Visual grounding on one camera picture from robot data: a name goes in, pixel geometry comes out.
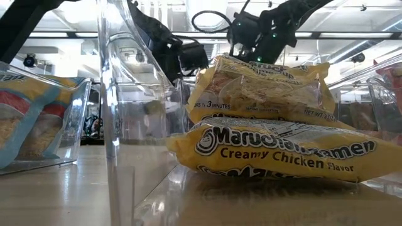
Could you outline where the yellow creamy chicken ramen pack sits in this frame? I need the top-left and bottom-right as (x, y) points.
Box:
(186, 53), (357, 131)
(165, 117), (402, 183)

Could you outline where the red ramen pack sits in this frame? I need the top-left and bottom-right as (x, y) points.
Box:
(373, 58), (402, 104)

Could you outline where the overhead light bar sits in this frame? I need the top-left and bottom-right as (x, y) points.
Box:
(30, 30), (402, 41)

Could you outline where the black ceiling dome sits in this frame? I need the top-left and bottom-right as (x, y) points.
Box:
(349, 52), (366, 65)

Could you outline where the silver ceiling pipe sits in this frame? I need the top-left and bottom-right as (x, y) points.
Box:
(325, 14), (402, 65)

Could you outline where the dark background equipment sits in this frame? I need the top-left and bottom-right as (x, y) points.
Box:
(80, 103), (104, 146)

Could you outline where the clear plastic bin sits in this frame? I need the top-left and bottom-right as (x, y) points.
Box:
(95, 0), (402, 226)
(0, 59), (92, 176)
(366, 77), (402, 134)

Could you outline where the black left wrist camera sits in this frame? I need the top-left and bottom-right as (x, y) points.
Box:
(180, 41), (210, 72)

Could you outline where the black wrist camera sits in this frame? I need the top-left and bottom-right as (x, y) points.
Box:
(180, 41), (210, 72)
(230, 11), (262, 43)

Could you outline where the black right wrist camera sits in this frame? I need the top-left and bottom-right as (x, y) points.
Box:
(230, 11), (262, 43)

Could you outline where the silver ventilation duct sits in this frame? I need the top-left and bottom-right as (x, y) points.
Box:
(184, 0), (229, 65)

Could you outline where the black ceiling camera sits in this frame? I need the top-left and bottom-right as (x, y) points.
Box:
(23, 53), (38, 68)

